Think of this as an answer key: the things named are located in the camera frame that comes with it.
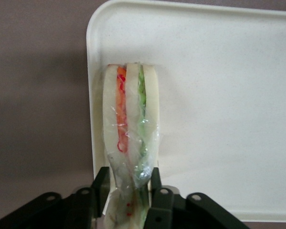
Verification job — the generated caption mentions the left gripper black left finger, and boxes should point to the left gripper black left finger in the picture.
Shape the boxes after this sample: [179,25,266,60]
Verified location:
[0,167,110,229]

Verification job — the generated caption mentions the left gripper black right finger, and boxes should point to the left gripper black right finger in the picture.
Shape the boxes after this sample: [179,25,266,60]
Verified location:
[144,167,251,229]

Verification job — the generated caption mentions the triangle sandwich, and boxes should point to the triangle sandwich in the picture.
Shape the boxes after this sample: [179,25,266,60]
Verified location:
[101,62,163,229]

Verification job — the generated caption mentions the cream plastic tray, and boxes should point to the cream plastic tray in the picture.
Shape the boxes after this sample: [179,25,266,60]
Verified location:
[86,0,286,224]

